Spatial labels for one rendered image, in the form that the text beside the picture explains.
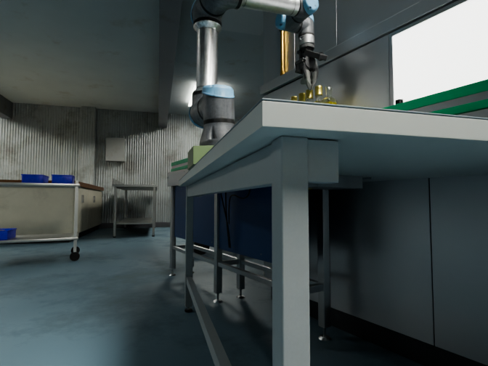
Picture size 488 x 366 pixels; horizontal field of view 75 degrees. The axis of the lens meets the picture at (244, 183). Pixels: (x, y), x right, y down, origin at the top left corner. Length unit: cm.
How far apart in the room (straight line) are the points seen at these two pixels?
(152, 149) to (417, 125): 780
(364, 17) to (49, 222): 498
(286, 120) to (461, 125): 27
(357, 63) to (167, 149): 688
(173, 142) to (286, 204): 780
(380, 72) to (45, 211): 501
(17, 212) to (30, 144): 312
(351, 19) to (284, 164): 141
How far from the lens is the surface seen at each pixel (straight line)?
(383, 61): 155
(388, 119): 47
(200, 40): 141
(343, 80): 167
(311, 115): 41
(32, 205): 569
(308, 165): 45
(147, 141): 819
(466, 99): 116
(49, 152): 847
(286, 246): 43
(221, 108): 115
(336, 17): 188
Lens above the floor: 63
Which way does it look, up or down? 3 degrees up
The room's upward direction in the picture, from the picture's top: straight up
